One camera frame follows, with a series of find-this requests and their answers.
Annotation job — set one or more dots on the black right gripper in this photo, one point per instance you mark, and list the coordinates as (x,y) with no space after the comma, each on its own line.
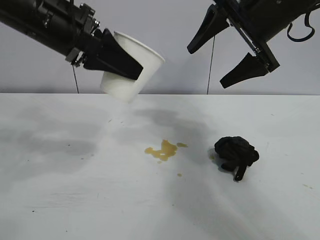
(262,22)

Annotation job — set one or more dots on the small yellow liquid drop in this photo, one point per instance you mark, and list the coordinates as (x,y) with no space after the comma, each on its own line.
(212,157)
(179,175)

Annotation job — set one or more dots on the yellow liquid spill puddle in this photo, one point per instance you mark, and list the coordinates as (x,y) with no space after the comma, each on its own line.
(165,150)

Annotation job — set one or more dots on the white paper cup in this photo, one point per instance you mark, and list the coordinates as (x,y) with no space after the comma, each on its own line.
(120,87)

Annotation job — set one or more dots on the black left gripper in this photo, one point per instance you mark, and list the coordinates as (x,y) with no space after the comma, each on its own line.
(75,30)

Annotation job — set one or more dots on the black cloth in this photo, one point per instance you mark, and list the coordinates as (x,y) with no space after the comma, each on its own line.
(235,150)

